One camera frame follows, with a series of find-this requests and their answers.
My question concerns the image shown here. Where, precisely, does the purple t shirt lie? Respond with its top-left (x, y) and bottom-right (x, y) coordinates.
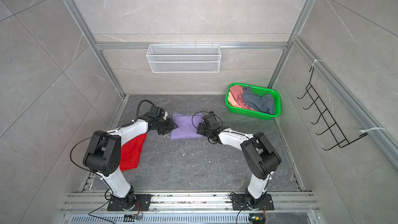
top-left (171, 113), bottom-right (204, 140)

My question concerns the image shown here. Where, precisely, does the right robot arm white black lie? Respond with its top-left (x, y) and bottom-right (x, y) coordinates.
top-left (197, 123), bottom-right (282, 209)

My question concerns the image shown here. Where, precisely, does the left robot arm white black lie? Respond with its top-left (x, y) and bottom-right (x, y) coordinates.
top-left (83, 116), bottom-right (178, 211)

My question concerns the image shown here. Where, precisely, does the pink t shirt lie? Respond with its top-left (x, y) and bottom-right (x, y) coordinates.
top-left (227, 85), bottom-right (254, 111)

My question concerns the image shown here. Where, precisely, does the red folded t shirt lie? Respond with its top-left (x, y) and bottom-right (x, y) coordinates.
top-left (120, 133), bottom-right (147, 172)

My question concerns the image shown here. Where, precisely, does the green plastic basket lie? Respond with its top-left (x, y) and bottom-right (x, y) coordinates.
top-left (226, 83), bottom-right (282, 120)

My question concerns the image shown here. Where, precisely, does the dark grey t shirt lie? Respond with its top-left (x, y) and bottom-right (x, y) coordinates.
top-left (241, 87), bottom-right (276, 115)

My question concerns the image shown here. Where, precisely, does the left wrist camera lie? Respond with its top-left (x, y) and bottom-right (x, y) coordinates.
top-left (147, 106), bottom-right (166, 119)

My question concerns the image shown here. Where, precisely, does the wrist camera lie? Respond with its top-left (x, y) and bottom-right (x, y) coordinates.
top-left (203, 112), bottom-right (221, 129)
top-left (147, 106), bottom-right (166, 119)

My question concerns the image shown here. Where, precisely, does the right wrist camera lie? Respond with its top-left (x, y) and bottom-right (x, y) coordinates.
top-left (203, 112), bottom-right (221, 129)

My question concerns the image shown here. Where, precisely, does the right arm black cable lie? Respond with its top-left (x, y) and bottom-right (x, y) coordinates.
top-left (191, 111), bottom-right (209, 130)

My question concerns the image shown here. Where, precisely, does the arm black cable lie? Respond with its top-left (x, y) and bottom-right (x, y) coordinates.
top-left (191, 111), bottom-right (209, 130)
top-left (136, 99), bottom-right (156, 120)

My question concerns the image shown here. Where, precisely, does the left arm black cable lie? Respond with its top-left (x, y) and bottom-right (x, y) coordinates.
top-left (136, 99), bottom-right (156, 120)

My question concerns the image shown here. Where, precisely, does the white wire mesh shelf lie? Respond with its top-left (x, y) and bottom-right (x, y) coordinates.
top-left (146, 44), bottom-right (222, 73)

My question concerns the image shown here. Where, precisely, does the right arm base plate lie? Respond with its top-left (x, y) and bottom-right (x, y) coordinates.
top-left (229, 192), bottom-right (275, 211)

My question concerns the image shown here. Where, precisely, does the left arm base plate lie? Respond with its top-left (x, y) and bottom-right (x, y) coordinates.
top-left (107, 195), bottom-right (152, 212)

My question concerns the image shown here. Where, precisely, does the aluminium mounting rail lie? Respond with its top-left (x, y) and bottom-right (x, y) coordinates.
top-left (60, 191), bottom-right (320, 214)

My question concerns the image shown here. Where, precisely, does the black wire hook rack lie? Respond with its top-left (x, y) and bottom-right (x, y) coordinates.
top-left (297, 67), bottom-right (368, 151)

